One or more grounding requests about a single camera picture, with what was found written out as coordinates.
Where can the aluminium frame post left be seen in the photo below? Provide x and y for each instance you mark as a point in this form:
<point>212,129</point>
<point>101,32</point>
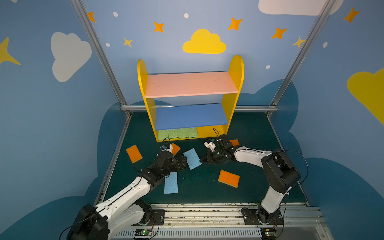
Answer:
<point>87,24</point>

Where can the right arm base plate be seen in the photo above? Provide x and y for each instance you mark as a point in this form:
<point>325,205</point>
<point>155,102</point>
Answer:
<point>262,217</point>

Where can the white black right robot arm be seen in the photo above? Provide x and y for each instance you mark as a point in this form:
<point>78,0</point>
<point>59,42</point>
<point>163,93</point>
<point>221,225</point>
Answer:
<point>281,173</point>

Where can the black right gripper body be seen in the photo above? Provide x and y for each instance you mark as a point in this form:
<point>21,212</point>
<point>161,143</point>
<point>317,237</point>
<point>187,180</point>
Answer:
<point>210,156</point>

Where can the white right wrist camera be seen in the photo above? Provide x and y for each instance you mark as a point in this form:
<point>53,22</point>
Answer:
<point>210,144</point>

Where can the left green circuit board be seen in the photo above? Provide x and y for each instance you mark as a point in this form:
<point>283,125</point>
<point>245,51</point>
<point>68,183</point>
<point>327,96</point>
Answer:
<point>143,233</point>

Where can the green circuit board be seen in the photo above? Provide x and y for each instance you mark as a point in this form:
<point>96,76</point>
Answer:
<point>143,233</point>
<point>268,234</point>

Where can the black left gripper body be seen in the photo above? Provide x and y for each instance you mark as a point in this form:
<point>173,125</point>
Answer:
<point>181,162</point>

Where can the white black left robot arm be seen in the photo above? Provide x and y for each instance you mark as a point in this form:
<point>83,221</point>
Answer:
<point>106,219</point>

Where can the blue sponge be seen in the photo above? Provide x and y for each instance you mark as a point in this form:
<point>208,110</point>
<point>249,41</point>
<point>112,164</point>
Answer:
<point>193,159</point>
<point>171,184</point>

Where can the aluminium frame post right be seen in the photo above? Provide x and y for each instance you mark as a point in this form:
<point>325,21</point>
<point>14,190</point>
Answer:
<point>318,25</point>

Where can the aluminium frame crossbar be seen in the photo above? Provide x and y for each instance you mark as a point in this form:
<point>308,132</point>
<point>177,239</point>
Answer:
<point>204,106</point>

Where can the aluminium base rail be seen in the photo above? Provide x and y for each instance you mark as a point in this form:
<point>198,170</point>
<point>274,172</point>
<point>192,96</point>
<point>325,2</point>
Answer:
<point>225,222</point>

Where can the green sponge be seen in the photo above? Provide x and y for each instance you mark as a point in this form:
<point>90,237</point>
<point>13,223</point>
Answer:
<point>183,133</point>
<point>193,133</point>
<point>163,134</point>
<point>173,134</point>

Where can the yellow wooden shelf unit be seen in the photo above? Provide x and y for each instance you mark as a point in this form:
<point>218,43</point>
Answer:
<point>210,121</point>

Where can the right green circuit board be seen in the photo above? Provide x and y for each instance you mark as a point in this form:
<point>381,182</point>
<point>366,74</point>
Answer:
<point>268,234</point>

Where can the orange sponge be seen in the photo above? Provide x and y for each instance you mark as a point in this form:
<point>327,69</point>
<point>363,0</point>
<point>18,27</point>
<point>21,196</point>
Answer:
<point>175,149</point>
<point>134,154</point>
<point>235,142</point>
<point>229,179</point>

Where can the aluminium frame post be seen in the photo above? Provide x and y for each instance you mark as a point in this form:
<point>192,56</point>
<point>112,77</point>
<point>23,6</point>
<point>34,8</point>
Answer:
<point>87,24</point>
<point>318,25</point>

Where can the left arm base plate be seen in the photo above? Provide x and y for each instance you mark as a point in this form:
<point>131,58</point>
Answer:
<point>154,217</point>

